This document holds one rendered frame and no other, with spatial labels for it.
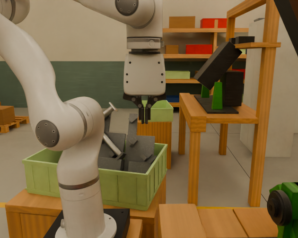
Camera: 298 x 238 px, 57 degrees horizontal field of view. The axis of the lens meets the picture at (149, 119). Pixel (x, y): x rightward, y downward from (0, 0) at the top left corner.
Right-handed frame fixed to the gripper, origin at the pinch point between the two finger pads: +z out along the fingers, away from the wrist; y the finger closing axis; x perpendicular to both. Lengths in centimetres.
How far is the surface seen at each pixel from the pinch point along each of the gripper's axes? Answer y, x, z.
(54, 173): 42, -51, 39
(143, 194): 1, -39, 43
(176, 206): -11.7, -24.0, 39.9
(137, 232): 2.5, -16.0, 45.0
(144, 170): 0, -57, 40
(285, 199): -29.5, 15.6, 14.8
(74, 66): 180, -671, 19
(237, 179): -110, -229, 130
